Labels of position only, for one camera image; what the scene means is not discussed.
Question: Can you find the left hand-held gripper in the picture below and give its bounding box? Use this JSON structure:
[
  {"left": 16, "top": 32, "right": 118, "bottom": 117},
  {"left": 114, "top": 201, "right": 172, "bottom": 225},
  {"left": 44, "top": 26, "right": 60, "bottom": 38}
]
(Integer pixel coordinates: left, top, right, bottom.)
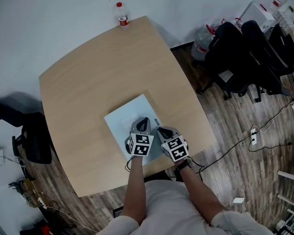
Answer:
[{"left": 124, "top": 117, "right": 155, "bottom": 158}]

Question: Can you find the clear plastic bottle red cap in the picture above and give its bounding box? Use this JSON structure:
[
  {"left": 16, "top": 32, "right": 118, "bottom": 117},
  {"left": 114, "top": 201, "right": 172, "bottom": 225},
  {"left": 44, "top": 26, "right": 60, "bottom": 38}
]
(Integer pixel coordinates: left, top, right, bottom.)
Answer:
[{"left": 113, "top": 1, "right": 130, "bottom": 29}]

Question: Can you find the person's right forearm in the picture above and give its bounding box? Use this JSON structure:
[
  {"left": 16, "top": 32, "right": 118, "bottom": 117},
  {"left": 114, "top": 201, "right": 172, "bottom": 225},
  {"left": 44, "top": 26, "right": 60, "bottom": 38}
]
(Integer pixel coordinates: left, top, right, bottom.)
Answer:
[{"left": 174, "top": 159, "right": 228, "bottom": 227}]

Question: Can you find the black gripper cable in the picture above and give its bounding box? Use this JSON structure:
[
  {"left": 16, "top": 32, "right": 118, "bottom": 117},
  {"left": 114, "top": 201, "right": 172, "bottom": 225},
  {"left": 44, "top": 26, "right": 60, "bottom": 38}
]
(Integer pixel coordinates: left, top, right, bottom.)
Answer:
[
  {"left": 187, "top": 156, "right": 206, "bottom": 181},
  {"left": 124, "top": 156, "right": 134, "bottom": 173}
]

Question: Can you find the black office chair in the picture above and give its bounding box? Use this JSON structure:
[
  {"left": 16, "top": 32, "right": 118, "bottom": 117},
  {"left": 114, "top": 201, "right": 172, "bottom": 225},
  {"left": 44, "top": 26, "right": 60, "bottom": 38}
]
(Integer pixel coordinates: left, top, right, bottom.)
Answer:
[
  {"left": 0, "top": 96, "right": 52, "bottom": 165},
  {"left": 205, "top": 21, "right": 259, "bottom": 100},
  {"left": 242, "top": 20, "right": 294, "bottom": 103}
]

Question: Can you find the light grey board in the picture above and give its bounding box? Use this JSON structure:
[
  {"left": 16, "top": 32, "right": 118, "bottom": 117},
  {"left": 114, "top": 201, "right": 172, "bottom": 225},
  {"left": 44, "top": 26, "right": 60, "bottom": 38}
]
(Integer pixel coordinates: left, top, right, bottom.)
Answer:
[{"left": 104, "top": 94, "right": 162, "bottom": 166}]

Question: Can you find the black box under desk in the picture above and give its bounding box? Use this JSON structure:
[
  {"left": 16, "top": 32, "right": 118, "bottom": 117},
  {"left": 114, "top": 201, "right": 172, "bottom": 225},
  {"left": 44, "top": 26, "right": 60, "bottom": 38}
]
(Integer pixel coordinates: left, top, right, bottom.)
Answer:
[{"left": 112, "top": 205, "right": 124, "bottom": 218}]

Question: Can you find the person's left forearm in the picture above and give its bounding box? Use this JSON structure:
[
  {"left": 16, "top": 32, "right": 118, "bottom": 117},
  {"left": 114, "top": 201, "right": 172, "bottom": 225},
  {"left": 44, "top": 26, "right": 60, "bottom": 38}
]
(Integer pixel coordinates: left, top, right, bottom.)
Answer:
[{"left": 121, "top": 155, "right": 148, "bottom": 227}]

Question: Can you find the white box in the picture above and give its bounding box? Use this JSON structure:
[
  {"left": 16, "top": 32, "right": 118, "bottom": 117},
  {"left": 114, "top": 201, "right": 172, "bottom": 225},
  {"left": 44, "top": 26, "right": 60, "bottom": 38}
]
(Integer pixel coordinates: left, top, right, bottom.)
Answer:
[{"left": 240, "top": 2, "right": 276, "bottom": 32}]

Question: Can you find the large clear water jug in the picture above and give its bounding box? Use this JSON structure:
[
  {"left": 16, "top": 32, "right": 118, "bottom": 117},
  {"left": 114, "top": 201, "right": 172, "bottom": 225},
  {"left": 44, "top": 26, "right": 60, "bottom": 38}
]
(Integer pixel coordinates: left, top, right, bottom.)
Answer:
[{"left": 191, "top": 26, "right": 216, "bottom": 61}]

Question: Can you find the long black floor cable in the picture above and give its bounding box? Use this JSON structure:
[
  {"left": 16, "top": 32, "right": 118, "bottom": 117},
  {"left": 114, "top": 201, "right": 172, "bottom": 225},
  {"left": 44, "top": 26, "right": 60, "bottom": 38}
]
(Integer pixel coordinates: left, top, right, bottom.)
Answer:
[{"left": 198, "top": 95, "right": 294, "bottom": 174}]

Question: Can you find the person's white shirt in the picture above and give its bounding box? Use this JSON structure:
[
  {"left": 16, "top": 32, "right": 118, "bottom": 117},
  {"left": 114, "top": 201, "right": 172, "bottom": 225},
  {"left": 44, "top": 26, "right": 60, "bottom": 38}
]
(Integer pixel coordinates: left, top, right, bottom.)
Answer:
[{"left": 95, "top": 179, "right": 275, "bottom": 235}]

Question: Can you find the white metal rack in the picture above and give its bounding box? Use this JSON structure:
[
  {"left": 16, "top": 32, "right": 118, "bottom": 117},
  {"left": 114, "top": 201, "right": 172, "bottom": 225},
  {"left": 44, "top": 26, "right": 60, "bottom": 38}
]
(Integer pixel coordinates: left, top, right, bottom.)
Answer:
[{"left": 276, "top": 169, "right": 294, "bottom": 231}]

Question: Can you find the black wristwatch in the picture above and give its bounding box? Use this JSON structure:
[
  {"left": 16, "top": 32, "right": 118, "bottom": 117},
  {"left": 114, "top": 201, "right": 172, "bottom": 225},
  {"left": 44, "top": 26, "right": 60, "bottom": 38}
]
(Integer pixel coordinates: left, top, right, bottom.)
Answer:
[{"left": 175, "top": 159, "right": 192, "bottom": 171}]

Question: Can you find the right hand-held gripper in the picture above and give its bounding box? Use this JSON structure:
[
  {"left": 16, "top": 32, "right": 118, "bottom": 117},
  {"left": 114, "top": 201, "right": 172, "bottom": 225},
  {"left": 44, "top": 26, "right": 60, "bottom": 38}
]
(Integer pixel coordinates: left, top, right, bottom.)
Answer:
[{"left": 156, "top": 126, "right": 189, "bottom": 162}]

